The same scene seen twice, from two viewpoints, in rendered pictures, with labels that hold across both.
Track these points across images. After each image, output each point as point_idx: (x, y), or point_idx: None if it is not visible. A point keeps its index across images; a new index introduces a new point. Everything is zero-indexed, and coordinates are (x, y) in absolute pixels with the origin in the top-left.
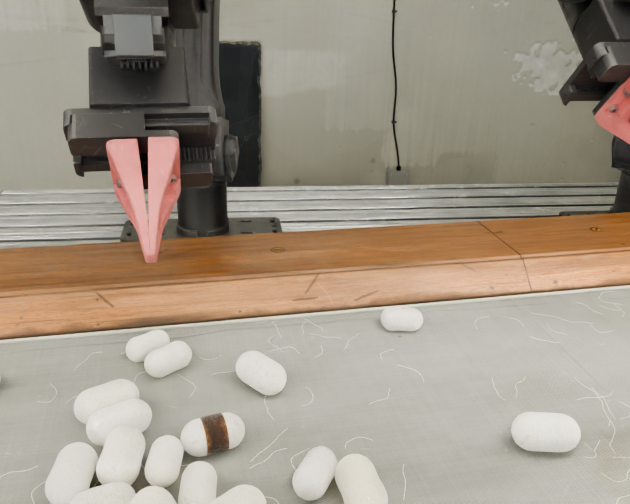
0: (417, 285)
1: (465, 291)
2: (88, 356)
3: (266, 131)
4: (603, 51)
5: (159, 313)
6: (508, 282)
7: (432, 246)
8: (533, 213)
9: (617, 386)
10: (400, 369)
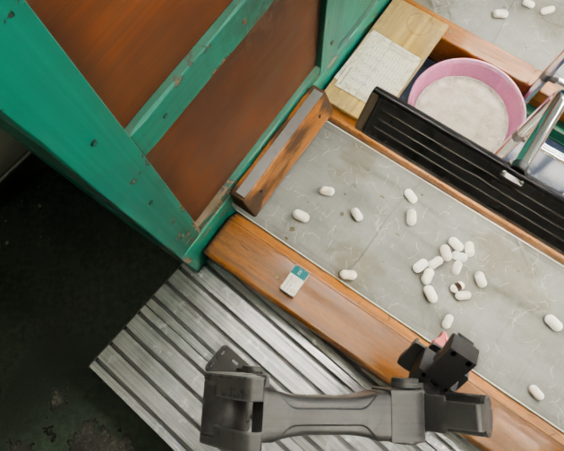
0: (511, 403)
1: (492, 387)
2: None
3: None
4: (468, 373)
5: None
6: (474, 377)
7: None
8: (275, 447)
9: (504, 318)
10: (554, 376)
